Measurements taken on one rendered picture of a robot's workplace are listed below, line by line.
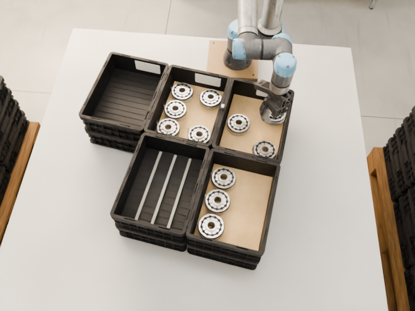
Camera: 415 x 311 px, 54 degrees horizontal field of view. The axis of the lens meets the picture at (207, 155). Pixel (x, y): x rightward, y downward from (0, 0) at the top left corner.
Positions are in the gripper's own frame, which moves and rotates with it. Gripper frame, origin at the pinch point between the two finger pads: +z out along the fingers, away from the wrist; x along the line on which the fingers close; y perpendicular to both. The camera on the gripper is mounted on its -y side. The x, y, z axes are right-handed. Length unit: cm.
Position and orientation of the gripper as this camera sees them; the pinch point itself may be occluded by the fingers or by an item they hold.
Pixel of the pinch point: (267, 115)
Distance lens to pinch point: 176.0
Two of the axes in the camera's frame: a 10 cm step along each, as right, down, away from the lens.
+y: 5.4, 7.4, -4.1
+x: 8.4, -4.6, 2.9
